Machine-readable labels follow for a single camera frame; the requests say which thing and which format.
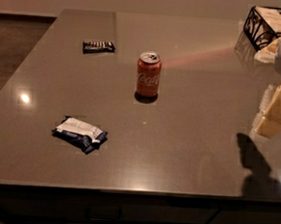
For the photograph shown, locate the white napkins in basket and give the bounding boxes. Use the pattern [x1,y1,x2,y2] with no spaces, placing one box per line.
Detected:
[254,7,281,63]

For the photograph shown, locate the drawer handle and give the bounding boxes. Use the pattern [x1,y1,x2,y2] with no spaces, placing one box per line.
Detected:
[85,205,122,222]

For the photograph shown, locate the blue and white snack bag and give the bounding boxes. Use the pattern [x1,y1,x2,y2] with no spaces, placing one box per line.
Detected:
[52,116,107,155]

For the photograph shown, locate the dark candy bar wrapper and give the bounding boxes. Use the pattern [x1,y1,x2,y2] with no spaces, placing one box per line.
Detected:
[82,40,115,54]

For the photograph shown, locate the black wire basket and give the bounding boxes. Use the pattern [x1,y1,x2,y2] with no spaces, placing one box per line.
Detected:
[243,6,281,51]

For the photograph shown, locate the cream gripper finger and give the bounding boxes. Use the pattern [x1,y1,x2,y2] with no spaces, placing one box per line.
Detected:
[259,85,276,113]
[254,85,281,138]

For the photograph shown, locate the orange-red coke can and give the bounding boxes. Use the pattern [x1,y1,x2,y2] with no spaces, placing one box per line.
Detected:
[136,51,162,98]

